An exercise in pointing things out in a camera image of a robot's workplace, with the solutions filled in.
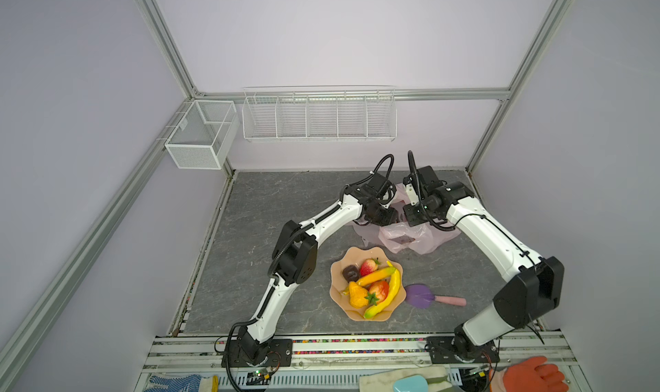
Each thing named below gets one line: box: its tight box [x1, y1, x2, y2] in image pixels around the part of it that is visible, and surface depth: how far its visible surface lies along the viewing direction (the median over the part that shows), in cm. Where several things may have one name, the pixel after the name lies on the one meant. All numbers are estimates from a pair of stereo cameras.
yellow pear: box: [348, 281, 369, 309], surface depth 80 cm
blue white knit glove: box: [143, 374, 202, 392], surface depth 70 cm
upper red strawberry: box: [360, 257, 380, 277], surface depth 87 cm
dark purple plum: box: [342, 263, 360, 283], surface depth 85 cm
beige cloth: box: [359, 366, 455, 392], surface depth 70 cm
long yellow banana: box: [363, 261, 402, 319], surface depth 81 cm
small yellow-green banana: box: [356, 266, 397, 287], surface depth 86 cm
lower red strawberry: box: [364, 280, 390, 306], surface depth 78 cm
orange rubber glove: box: [488, 355, 570, 392], surface depth 70 cm
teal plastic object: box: [392, 373, 429, 392], surface depth 69 cm
